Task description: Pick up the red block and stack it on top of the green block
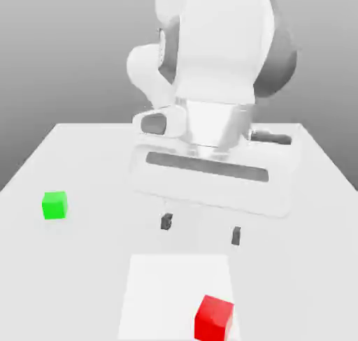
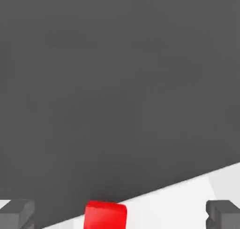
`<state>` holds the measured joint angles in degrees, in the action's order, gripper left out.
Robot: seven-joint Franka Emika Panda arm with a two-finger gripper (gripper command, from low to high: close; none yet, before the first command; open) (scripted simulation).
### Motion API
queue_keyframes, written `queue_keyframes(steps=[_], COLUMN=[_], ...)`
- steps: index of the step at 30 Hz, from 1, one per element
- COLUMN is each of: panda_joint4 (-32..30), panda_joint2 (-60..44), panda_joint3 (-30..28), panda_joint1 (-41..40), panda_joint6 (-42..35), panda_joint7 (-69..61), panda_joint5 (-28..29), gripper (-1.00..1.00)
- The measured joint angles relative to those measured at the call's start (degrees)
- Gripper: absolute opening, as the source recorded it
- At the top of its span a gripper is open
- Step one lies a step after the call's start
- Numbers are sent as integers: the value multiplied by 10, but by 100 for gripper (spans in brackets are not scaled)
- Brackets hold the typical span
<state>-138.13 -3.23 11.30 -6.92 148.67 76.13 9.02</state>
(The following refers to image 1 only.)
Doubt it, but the small red cube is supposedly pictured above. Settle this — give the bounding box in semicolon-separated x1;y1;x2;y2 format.
194;294;235;341

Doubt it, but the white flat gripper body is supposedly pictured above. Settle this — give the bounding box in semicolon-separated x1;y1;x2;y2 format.
129;138;299;219

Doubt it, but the small green cube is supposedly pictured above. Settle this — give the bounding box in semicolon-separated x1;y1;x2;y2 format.
41;190;69;221

